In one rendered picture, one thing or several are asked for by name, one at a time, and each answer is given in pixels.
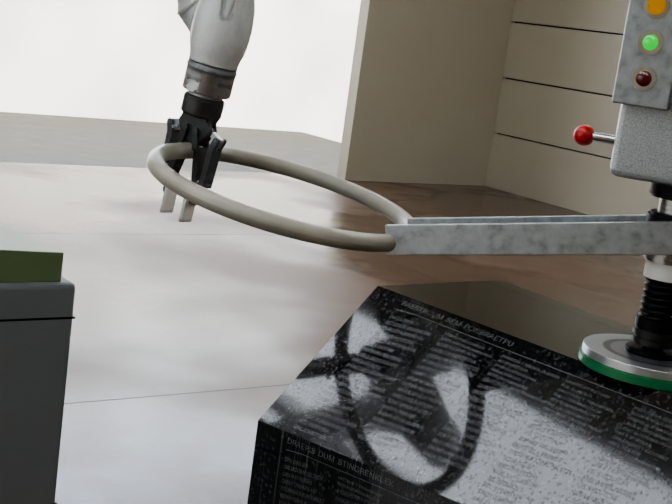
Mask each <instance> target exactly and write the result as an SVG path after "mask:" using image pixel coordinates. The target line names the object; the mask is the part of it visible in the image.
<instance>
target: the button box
mask: <svg viewBox="0 0 672 504"><path fill-rule="evenodd" d="M645 1H646V0H630V1H629V7H628V12H627V18H626V23H625V29H624V35H623V40H622V46H621V51H620V57H619V62H618V68H617V74H616V79H615V85H614V90H613V96H612V102H613V103H618V104H625V105H632V106H638V107H645V108H651V109H658V110H664V111H666V110H669V107H670V102H671V96H672V0H670V5H671V6H670V10H669V12H668V14H667V15H666V16H664V17H663V18H660V19H653V18H651V17H649V16H648V15H647V14H646V12H645V10H644V4H645ZM646 30H656V31H658V32H659V33H660V34H661V35H662V37H663V40H664V44H663V47H662V49H661V50H660V52H658V53H657V54H655V55H645V54H643V53H642V52H641V51H640V50H639V48H638V44H637V43H638V38H639V36H640V35H641V34H642V33H643V32H644V31H646ZM640 66H649V67H651V68H652V69H653V70H654V71H655V72H656V75H657V81H656V84H655V86H654V87H653V88H652V89H650V90H648V91H639V90H637V89H635V88H634V87H633V85H632V83H631V76H632V73H633V71H634V70H635V69H636V68H638V67H640Z"/></svg>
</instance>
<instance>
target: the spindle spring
mask: <svg viewBox="0 0 672 504"><path fill-rule="evenodd" d="M645 278H646V279H647V281H645V282H644V285H645V286H646V287H644V288H643V291H644V292H645V293H643V294H642V298H643V299H642V300H641V301H640V302H641V304H642V305H641V306H640V307H639V309H640V310H641V311H642V312H639V313H638V315H639V316H641V317H643V318H646V319H649V320H653V321H657V322H664V323H672V318H664V317H655V316H651V315H647V314H652V315H657V316H666V317H672V311H658V310H652V309H649V308H654V309H660V310H672V305H662V304H655V303H651V302H650V301H652V302H657V303H664V304H672V299H665V298H658V297H653V296H651V295H654V296H659V297H667V298H672V293H671V292H661V291H655V290H652V289H657V290H663V291H672V286H664V285H658V284H653V282H655V283H659V284H666V285H672V283H667V282H662V281H657V280H654V279H650V278H648V277H645ZM643 312H644V313H647V314H644V313H643Z"/></svg>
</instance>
